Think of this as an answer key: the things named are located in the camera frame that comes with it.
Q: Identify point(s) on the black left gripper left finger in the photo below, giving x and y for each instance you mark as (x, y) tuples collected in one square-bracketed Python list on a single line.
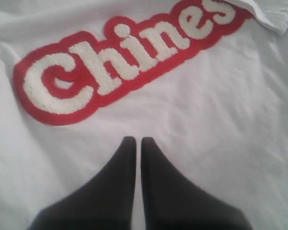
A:
[(104, 203)]

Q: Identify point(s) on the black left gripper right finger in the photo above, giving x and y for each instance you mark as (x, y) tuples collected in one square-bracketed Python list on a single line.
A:
[(172, 202)]

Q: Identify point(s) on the white t-shirt with red print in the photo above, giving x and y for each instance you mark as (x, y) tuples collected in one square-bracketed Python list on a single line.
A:
[(206, 79)]

